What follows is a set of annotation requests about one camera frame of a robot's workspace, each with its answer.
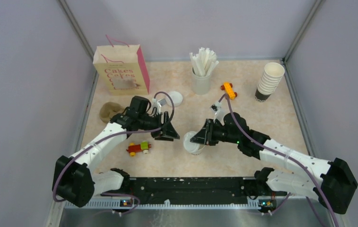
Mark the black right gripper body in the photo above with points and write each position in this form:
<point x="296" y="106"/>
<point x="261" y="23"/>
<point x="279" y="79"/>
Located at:
<point x="212" y="132"/>

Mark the white paper cup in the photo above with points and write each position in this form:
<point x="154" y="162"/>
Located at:
<point x="194" y="149"/>

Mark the red green toy car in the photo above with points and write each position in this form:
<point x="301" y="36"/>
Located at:
<point x="142" y="147"/>

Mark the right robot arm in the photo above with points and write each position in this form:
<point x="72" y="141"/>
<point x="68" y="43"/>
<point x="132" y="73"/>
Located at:
<point x="332" y="183"/>

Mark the aluminium frame rail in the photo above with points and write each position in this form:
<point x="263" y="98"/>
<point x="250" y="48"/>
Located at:
<point x="299" y="110"/>

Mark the brown pulp cup carrier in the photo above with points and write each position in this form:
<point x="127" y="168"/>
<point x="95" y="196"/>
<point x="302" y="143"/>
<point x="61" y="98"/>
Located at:
<point x="108" y="110"/>

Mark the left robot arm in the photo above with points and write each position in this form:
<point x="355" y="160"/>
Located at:
<point x="73" y="180"/>

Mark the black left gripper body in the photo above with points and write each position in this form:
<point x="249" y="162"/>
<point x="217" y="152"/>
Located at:
<point x="156" y="135"/>

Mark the orange toy car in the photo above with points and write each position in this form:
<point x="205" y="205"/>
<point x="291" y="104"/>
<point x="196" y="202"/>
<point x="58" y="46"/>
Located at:
<point x="228" y="88"/>

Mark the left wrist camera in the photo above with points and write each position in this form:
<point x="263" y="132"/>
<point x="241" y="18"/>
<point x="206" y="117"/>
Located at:
<point x="159" y="105"/>

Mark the white straw holder cup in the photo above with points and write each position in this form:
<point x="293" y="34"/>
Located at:
<point x="200" y="85"/>

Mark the paper cakes gift bag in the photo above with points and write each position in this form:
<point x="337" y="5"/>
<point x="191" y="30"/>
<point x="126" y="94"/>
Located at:
<point x="122" y="67"/>

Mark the stack of white lids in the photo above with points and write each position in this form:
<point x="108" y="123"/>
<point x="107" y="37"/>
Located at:
<point x="176" y="97"/>

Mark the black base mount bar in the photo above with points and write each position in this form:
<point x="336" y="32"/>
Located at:
<point x="196" y="190"/>

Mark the white plastic cup lid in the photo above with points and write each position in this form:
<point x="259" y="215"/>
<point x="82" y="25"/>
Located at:
<point x="187" y="138"/>

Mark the stack of paper cups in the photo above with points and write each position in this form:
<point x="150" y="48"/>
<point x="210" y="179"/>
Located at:
<point x="271" y="76"/>

